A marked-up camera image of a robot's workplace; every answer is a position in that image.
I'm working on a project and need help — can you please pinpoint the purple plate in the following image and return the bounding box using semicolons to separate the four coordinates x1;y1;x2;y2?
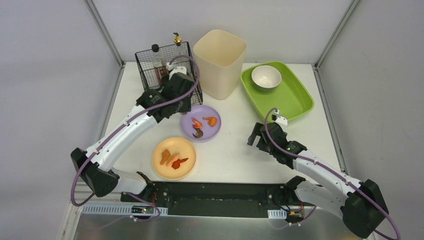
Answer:
180;105;222;142

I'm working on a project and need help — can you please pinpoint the red label sauce bottle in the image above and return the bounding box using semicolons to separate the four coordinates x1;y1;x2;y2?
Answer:
151;44;168;85

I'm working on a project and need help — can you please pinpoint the orange plate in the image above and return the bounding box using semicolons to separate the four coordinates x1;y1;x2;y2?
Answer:
152;137;197;180

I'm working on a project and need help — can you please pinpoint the clear glass oil bottle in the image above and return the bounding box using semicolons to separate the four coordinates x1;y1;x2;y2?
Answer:
172;32;188;67

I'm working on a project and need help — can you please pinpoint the white bowl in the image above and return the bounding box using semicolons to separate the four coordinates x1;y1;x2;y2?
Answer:
251;65;282;93

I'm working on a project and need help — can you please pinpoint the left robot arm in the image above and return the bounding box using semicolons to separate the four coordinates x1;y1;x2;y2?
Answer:
70;72;196;198

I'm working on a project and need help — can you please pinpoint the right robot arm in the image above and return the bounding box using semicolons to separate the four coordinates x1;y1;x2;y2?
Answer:
247;122;389;239

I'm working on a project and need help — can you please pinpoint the orange shrimp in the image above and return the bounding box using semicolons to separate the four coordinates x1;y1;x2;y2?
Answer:
191;117;203;129

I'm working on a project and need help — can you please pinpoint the dark brown shrimp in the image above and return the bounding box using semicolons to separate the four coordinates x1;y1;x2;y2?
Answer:
192;128;204;139

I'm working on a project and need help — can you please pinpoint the orange chicken drumstick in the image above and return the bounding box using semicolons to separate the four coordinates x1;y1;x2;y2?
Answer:
202;116;218;127

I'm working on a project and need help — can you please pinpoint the green plastic tub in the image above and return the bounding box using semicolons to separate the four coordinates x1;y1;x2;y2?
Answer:
240;61;315;121

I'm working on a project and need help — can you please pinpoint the fried chicken piece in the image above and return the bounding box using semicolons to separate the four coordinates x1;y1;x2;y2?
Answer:
159;149;172;165

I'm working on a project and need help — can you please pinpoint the pink sausage slice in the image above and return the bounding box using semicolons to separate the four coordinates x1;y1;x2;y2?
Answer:
165;153;181;167

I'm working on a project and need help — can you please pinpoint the red shrimp piece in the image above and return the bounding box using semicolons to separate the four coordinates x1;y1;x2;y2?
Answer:
171;158;189;170

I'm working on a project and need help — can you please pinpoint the cream plastic bin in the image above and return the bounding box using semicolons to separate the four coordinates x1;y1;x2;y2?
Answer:
192;29;247;100

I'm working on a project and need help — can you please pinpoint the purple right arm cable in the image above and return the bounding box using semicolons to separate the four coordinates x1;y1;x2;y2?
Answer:
263;107;402;240

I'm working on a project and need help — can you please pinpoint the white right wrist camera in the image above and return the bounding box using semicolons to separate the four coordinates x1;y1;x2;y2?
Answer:
271;110;288;128

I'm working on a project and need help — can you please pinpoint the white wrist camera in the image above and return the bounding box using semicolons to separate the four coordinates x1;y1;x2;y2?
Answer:
271;110;288;128
166;62;187;80

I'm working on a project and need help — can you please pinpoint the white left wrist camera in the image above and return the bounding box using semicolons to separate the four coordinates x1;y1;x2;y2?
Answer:
166;62;187;80

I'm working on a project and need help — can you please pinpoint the black wire rack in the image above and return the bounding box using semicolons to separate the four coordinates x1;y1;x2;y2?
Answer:
134;41;203;105

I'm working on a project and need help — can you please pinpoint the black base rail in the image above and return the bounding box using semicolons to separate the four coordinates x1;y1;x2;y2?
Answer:
120;181;301;218

